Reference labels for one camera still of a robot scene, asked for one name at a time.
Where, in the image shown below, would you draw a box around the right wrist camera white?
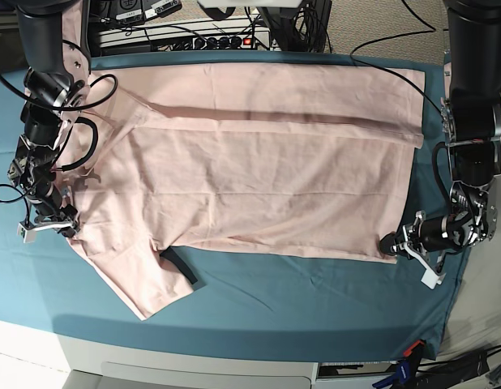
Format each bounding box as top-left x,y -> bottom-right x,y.
17,220 -> 78,243

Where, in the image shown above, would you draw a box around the orange blue clamp bottom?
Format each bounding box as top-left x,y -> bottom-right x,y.
372,340 -> 426,389

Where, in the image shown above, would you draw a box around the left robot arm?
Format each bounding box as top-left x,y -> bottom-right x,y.
379,1 -> 501,260

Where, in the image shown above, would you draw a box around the black cable bundle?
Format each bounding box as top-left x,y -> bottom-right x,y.
258,0 -> 336,53

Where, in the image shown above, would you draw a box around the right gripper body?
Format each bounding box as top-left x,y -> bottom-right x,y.
29,182 -> 79,237

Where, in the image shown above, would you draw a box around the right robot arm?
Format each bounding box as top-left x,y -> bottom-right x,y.
7,1 -> 90,242

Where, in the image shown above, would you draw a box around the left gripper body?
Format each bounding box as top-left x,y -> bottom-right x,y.
400,211 -> 473,259

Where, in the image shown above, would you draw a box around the pink T-shirt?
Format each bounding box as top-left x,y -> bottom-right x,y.
57,62 -> 426,320

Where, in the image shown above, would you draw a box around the teal table cloth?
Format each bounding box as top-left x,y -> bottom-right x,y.
0,51 -> 501,362

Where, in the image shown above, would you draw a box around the white power strip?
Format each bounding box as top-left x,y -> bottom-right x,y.
93,16 -> 274,55

